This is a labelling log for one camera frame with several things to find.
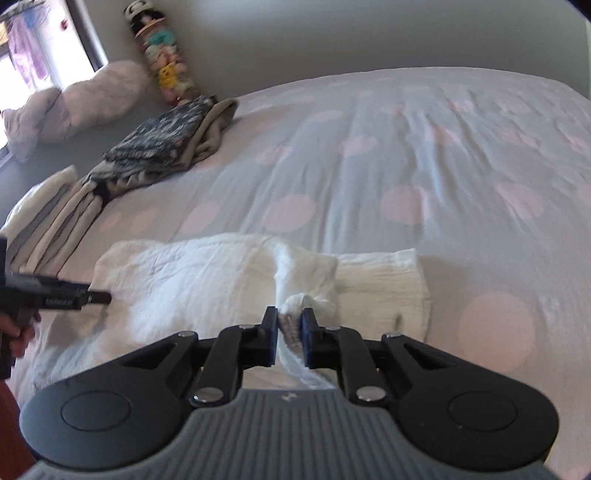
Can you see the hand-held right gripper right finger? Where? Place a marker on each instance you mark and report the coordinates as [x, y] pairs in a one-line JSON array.
[[307, 344]]

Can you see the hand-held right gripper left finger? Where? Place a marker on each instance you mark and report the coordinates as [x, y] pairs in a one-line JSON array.
[[272, 344]]

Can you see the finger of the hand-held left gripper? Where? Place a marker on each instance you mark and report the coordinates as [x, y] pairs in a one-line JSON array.
[[99, 298]]

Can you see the white crinkled garment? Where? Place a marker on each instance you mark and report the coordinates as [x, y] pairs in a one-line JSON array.
[[207, 277], [41, 198]]

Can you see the person's left forearm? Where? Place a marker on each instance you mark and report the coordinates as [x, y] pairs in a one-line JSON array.
[[11, 434]]

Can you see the person's left hand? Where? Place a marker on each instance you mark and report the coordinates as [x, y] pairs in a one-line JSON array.
[[23, 339]]

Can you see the folded pale grey garment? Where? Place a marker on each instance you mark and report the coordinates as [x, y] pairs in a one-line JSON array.
[[69, 226]]

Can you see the folded white crinkled garment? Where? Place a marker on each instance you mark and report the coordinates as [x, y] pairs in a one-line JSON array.
[[41, 198]]

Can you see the folded dark floral garment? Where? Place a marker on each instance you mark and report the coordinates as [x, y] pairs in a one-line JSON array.
[[161, 131]]

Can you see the polka dot bed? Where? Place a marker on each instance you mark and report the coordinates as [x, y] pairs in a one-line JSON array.
[[392, 184]]

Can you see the pink polka dot duvet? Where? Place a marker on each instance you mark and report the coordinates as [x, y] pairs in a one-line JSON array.
[[87, 101]]

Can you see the folded beige garment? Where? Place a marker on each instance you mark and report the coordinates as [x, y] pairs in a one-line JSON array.
[[207, 134]]

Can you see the hanging purple garment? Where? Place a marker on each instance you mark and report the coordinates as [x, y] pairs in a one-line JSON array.
[[27, 50]]

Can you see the clear tube of plush toys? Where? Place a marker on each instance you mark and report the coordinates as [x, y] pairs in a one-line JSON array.
[[168, 60]]

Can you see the panda plush toy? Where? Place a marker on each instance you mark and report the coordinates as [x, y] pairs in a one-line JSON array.
[[141, 11]]

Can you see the dark window frame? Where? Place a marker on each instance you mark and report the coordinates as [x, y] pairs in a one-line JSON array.
[[87, 32]]

